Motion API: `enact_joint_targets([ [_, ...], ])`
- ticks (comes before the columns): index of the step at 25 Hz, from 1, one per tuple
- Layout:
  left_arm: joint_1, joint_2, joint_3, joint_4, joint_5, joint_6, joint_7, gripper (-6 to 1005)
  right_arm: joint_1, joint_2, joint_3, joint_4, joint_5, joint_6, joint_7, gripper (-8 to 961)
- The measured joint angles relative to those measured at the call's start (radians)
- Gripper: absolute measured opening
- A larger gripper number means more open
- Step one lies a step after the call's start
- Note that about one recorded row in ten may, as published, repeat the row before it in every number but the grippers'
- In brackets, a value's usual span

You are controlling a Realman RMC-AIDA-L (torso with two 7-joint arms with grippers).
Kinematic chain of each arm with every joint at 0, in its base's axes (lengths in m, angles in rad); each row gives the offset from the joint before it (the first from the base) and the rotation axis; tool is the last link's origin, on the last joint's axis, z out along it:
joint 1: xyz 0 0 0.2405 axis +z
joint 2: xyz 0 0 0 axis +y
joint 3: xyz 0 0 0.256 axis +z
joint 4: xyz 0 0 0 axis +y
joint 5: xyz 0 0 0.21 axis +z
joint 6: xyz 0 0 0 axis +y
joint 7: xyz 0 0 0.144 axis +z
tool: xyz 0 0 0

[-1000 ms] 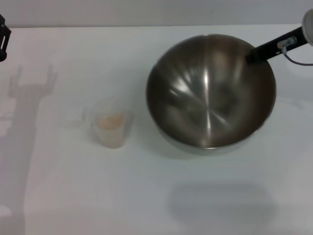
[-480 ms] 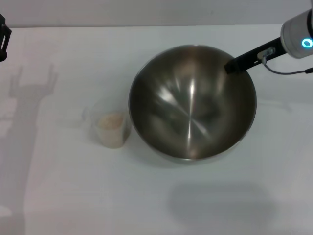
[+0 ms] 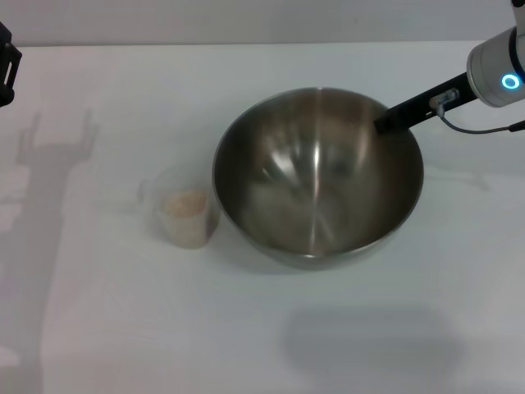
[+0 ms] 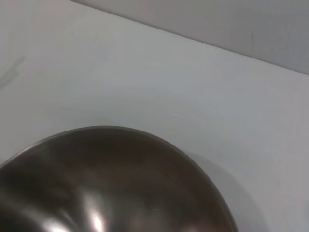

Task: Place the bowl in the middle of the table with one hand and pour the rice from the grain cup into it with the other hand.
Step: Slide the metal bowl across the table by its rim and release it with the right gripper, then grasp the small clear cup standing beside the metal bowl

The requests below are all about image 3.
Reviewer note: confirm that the white rice grains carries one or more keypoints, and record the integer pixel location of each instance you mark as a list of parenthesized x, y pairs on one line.
[(184, 202)]

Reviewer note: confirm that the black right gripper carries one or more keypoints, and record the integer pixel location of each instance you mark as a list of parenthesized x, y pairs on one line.
[(418, 108)]

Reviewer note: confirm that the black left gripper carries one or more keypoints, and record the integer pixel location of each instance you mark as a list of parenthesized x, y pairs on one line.
[(5, 96)]

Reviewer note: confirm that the stainless steel mixing bowl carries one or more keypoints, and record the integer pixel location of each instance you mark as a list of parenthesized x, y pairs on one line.
[(316, 184)]

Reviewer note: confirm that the clear plastic measuring cup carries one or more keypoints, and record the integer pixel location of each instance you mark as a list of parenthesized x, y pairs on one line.
[(188, 234)]

